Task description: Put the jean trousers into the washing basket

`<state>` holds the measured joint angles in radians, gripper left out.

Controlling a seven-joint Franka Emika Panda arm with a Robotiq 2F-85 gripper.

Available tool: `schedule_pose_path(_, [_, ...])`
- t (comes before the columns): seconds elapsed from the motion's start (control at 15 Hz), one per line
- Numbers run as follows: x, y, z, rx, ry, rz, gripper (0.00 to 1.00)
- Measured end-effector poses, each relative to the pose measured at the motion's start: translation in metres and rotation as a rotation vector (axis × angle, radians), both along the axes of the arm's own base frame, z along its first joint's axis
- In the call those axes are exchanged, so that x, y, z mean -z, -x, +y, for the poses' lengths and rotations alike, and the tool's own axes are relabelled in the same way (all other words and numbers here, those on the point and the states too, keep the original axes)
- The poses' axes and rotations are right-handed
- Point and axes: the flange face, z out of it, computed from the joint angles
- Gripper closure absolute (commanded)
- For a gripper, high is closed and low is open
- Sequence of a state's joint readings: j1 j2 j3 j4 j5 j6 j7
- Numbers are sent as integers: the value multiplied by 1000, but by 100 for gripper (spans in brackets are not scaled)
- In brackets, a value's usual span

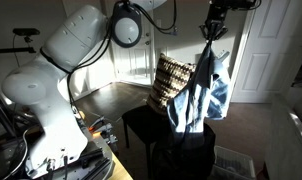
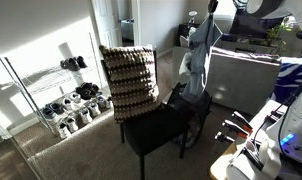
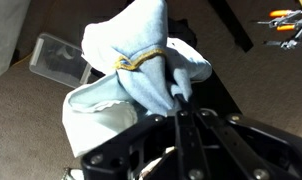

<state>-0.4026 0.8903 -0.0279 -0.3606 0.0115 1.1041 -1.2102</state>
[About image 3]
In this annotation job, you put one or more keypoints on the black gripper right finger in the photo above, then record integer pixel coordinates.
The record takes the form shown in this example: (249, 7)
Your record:
(251, 150)

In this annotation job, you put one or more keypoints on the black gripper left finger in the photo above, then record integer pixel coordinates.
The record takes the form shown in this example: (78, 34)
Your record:
(137, 146)

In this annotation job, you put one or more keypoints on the light blue jean trousers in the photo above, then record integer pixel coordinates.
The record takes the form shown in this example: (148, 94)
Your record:
(141, 43)

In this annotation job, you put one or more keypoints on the clear plastic storage bin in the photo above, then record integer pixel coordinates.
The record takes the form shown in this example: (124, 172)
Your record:
(54, 60)

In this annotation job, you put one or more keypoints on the grey sofa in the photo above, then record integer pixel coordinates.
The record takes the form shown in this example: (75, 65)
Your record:
(6, 30)

